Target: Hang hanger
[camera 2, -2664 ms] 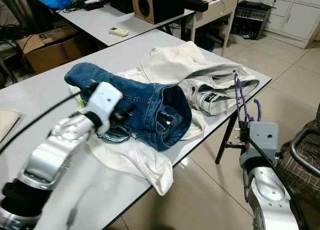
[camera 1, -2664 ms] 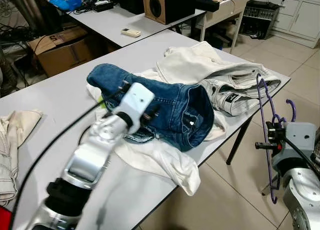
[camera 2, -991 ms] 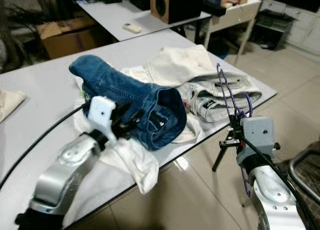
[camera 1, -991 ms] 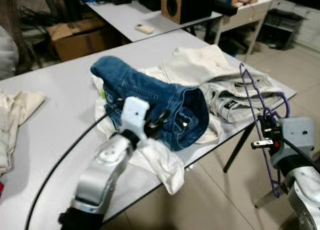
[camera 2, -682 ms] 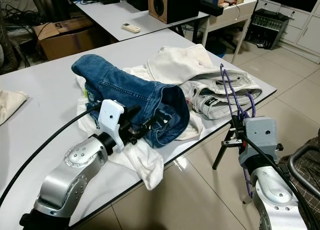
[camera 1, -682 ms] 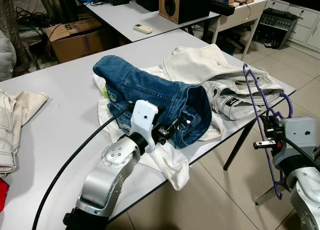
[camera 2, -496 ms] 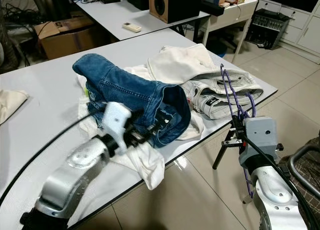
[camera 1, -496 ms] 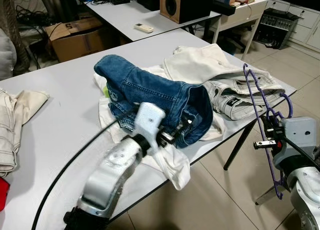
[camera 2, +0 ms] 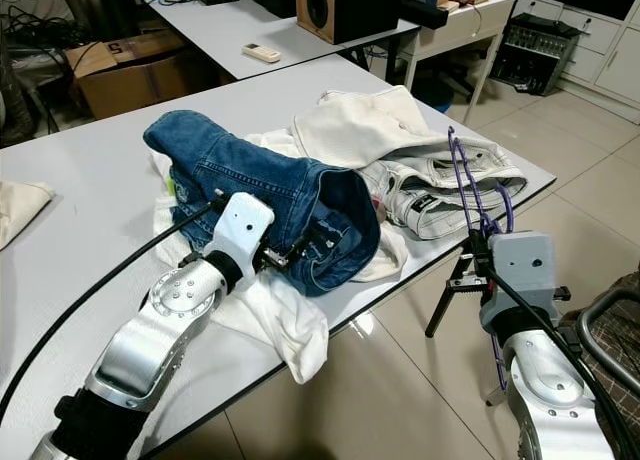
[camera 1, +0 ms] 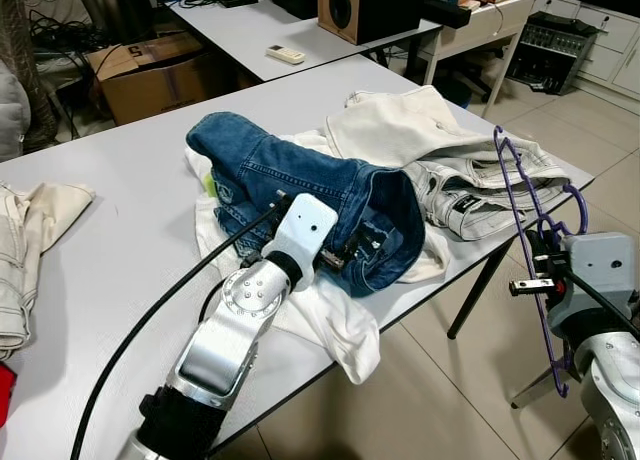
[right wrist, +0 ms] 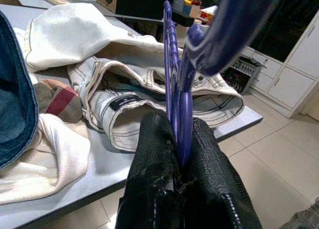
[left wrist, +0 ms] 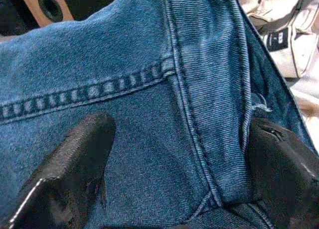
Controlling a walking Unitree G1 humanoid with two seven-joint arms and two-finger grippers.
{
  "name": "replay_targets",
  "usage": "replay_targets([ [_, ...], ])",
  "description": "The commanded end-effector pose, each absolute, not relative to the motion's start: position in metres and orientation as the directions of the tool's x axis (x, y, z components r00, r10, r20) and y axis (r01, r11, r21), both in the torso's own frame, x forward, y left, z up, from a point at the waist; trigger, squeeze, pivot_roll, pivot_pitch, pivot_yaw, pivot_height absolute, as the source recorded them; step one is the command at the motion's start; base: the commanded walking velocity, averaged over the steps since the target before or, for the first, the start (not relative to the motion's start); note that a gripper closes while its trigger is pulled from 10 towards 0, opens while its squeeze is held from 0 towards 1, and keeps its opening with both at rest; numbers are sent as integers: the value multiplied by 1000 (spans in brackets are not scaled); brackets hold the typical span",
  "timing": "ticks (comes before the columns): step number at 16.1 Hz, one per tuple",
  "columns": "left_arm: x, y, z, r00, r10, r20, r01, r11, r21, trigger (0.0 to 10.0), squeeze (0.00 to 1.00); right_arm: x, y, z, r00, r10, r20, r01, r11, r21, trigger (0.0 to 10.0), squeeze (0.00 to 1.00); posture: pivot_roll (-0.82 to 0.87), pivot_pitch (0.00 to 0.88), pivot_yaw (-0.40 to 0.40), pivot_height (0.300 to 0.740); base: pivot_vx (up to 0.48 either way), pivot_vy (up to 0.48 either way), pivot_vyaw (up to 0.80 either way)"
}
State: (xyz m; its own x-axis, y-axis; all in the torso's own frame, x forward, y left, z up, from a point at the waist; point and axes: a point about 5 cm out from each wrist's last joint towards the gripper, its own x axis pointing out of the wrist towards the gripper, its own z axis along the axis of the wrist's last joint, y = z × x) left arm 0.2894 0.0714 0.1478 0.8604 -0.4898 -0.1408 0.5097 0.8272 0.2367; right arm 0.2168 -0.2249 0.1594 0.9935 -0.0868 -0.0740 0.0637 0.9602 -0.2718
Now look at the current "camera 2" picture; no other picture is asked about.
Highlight beige trousers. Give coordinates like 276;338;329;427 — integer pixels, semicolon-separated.
0;180;56;249

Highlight brown cardboard box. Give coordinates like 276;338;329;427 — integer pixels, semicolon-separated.
65;35;223;121

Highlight light grey jeans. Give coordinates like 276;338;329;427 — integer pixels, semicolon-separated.
370;140;529;241

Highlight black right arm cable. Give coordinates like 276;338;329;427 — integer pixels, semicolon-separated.
485;265;636;460

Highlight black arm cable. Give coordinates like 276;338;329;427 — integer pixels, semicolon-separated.
0;198;226;421
485;265;636;460

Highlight white office table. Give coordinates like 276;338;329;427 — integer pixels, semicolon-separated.
145;0;421;81

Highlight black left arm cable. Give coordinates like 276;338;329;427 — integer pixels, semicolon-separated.
0;198;226;421

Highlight purple wire hanger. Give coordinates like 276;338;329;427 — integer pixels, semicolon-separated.
448;127;516;393

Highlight black frame plaid chair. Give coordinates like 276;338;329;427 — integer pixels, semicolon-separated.
560;288;640;436

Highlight white drawer cabinet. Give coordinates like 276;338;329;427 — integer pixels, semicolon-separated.
510;0;640;106

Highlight white remote control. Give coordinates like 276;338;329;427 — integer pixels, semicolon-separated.
242;43;283;64

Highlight wooden loudspeaker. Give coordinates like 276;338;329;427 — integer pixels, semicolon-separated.
295;0;406;46

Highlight white small desk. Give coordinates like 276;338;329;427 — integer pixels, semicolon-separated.
400;0;518;93

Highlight cream jacket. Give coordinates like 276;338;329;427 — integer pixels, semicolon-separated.
290;86;456;171

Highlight black audio mixer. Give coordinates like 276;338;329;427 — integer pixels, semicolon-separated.
490;13;583;97

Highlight white long table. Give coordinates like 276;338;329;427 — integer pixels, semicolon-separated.
0;55;558;460

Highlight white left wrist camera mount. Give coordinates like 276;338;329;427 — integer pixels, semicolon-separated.
205;190;276;281

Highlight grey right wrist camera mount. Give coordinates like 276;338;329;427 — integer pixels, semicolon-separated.
480;232;571;331

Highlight blue denim garment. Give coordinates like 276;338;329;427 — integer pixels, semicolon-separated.
143;110;383;297

